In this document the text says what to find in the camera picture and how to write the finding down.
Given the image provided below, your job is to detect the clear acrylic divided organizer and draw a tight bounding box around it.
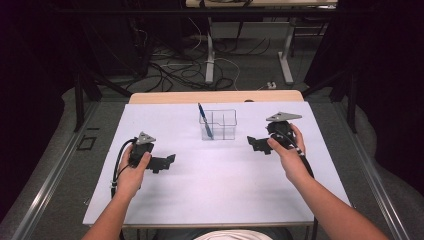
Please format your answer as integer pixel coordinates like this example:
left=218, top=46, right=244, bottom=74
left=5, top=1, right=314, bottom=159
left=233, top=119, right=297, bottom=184
left=198, top=108, right=238, bottom=142

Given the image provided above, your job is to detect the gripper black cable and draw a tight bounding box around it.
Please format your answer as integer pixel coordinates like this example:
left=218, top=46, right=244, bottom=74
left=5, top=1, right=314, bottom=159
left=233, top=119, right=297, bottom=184
left=270, top=128, right=319, bottom=240
left=110, top=137, right=138, bottom=200

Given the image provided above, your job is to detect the person's left hand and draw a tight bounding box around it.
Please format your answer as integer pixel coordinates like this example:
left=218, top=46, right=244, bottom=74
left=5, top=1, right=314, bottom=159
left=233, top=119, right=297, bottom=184
left=114, top=144, right=153, bottom=202

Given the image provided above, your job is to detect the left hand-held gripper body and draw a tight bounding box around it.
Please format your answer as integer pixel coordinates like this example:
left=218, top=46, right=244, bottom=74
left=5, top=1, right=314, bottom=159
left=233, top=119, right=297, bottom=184
left=127, top=130, right=157, bottom=168

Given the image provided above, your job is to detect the person's right hand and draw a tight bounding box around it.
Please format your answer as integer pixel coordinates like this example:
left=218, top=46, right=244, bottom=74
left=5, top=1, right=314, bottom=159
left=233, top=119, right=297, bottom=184
left=266, top=123, right=314, bottom=185

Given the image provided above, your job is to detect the white-legged desk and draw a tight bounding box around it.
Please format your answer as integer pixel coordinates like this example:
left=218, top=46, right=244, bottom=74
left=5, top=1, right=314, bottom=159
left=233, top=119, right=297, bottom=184
left=185, top=0, right=338, bottom=86

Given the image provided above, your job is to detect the blue ballpoint pen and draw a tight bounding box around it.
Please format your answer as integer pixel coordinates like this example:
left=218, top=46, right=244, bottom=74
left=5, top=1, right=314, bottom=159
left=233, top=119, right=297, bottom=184
left=197, top=102, right=215, bottom=141

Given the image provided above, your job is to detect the aluminium floor rail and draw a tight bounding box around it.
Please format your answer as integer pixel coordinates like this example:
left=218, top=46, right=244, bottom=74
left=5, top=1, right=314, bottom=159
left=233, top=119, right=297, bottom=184
left=10, top=99, right=101, bottom=240
left=333, top=99, right=412, bottom=240

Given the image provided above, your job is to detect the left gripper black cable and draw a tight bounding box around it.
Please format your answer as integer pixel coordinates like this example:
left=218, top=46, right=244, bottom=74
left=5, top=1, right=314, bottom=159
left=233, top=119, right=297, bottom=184
left=110, top=137, right=138, bottom=200

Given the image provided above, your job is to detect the person's white shirt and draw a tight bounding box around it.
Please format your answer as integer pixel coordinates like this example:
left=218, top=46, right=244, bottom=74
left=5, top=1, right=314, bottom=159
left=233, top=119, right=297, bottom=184
left=192, top=229, right=275, bottom=240

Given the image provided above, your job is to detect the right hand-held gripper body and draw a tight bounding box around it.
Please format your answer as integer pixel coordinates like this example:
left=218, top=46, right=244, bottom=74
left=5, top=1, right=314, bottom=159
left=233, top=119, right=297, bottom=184
left=265, top=111, right=303, bottom=150

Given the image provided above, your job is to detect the thin white cable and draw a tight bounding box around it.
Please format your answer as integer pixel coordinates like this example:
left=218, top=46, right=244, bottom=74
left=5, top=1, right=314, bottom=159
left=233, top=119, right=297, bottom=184
left=188, top=18, right=242, bottom=92

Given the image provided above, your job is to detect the white table sheet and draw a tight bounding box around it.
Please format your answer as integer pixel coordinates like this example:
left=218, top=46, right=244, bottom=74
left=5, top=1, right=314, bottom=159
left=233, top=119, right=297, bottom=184
left=82, top=101, right=352, bottom=228

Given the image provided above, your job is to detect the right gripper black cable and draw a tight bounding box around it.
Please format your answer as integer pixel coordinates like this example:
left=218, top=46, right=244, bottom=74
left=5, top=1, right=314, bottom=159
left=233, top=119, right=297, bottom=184
left=270, top=128, right=319, bottom=240

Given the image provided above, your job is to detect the tangle of black floor cables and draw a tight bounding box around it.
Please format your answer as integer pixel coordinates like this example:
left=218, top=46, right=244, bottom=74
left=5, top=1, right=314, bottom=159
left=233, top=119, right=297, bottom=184
left=126, top=29, right=272, bottom=94

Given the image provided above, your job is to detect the black metal stand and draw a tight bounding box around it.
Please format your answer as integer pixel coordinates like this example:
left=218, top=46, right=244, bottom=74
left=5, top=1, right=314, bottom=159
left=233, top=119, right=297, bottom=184
left=73, top=63, right=134, bottom=133
left=300, top=64, right=358, bottom=125

